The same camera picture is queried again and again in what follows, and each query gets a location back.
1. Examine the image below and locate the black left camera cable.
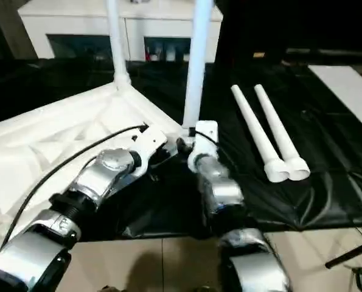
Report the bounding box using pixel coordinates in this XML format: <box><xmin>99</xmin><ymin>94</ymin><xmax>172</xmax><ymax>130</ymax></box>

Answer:
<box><xmin>0</xmin><ymin>121</ymin><xmax>150</xmax><ymax>254</ymax></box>

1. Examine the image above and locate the white plastic table leg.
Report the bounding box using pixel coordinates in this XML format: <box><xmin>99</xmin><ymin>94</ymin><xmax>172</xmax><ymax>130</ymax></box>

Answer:
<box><xmin>105</xmin><ymin>0</ymin><xmax>132</xmax><ymax>89</ymax></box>
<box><xmin>252</xmin><ymin>84</ymin><xmax>312</xmax><ymax>181</ymax></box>
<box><xmin>181</xmin><ymin>0</ymin><xmax>215</xmax><ymax>131</ymax></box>
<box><xmin>230</xmin><ymin>85</ymin><xmax>290</xmax><ymax>184</ymax></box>

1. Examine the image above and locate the black metal stand leg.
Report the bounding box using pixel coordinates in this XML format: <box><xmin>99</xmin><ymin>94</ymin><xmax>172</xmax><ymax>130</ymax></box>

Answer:
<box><xmin>324</xmin><ymin>242</ymin><xmax>362</xmax><ymax>269</ymax></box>

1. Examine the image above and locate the black horizontal bar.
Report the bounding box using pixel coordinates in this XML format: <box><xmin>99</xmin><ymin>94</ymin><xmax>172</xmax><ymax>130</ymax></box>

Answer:
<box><xmin>285</xmin><ymin>47</ymin><xmax>362</xmax><ymax>56</ymax></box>

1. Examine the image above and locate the white cabinet with glass doors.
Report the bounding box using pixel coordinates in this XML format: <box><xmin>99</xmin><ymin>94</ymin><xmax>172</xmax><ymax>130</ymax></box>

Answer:
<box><xmin>18</xmin><ymin>0</ymin><xmax>224</xmax><ymax>64</ymax></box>

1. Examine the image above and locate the black plastic mat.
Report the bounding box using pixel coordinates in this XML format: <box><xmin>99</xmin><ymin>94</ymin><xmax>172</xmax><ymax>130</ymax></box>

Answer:
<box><xmin>0</xmin><ymin>57</ymin><xmax>362</xmax><ymax>242</ymax></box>

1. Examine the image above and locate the white plastic table top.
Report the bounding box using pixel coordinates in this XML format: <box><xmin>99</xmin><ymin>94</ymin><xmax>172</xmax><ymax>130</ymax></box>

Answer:
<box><xmin>0</xmin><ymin>80</ymin><xmax>197</xmax><ymax>275</ymax></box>

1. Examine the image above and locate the white flat board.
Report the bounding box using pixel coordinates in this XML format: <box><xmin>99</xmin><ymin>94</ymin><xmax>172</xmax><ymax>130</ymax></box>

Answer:
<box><xmin>307</xmin><ymin>64</ymin><xmax>362</xmax><ymax>138</ymax></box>

